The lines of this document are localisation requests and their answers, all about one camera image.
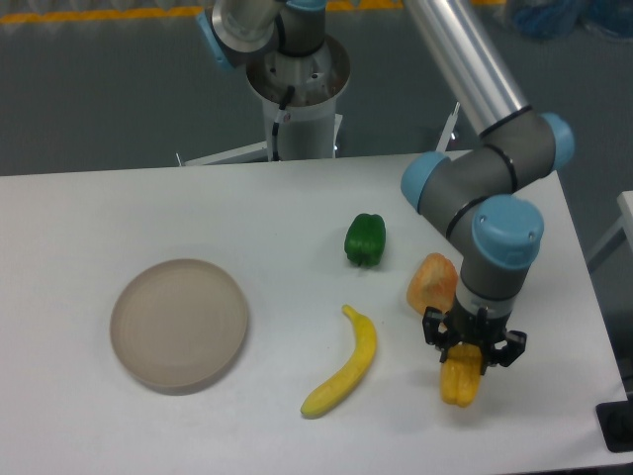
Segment black device at table edge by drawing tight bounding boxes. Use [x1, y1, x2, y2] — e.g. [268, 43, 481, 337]
[595, 401, 633, 453]

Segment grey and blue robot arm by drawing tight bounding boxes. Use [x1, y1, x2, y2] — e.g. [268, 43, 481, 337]
[197, 1, 575, 369]

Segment white metal frame bracket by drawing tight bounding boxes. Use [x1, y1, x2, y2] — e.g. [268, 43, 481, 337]
[435, 102, 461, 152]

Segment blue plastic bags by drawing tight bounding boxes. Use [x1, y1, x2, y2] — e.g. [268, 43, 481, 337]
[502, 0, 632, 42]

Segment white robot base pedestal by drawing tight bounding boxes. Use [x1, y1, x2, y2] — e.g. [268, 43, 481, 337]
[246, 35, 350, 161]

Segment green bell pepper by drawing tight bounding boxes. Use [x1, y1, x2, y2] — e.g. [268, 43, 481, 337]
[344, 213, 387, 267]

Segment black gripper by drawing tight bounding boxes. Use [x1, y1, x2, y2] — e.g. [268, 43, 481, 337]
[422, 304, 527, 374]

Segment yellow bell pepper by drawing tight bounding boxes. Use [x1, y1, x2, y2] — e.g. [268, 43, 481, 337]
[439, 343, 482, 408]

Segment yellow banana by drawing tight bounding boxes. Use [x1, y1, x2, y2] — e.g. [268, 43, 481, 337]
[300, 305, 378, 419]

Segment beige round plate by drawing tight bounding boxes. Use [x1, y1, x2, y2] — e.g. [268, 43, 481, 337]
[110, 258, 249, 396]

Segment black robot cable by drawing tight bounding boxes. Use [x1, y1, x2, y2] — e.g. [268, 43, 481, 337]
[269, 85, 297, 162]

